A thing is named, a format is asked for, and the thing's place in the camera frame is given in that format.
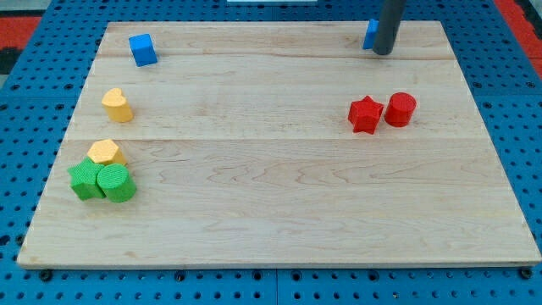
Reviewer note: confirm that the yellow hexagon block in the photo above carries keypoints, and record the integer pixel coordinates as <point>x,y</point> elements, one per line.
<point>106,152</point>

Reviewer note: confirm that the wooden board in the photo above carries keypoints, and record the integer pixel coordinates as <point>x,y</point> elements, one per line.
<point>243,157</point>

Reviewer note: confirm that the blue triangle block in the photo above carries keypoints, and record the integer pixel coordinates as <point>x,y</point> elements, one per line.
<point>370,34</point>

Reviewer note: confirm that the blue cube block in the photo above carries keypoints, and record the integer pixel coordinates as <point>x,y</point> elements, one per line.
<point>143,50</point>

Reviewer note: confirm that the yellow heart block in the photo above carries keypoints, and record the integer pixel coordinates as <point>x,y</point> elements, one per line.
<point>116,106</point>

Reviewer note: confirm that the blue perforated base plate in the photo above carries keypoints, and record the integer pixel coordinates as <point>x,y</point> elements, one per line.
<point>38,97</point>

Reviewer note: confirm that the red cylinder block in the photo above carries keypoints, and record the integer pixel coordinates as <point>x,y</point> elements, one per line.
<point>400,109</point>

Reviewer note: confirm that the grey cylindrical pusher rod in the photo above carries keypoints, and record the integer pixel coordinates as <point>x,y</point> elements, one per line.
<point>389,23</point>

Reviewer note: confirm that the green star block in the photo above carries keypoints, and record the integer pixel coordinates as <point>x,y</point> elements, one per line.
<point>84,179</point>

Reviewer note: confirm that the red star block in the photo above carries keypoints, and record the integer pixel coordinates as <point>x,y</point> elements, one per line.
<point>364,115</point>

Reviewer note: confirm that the green cylinder block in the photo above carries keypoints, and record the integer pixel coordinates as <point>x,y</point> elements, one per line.
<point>116,183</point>

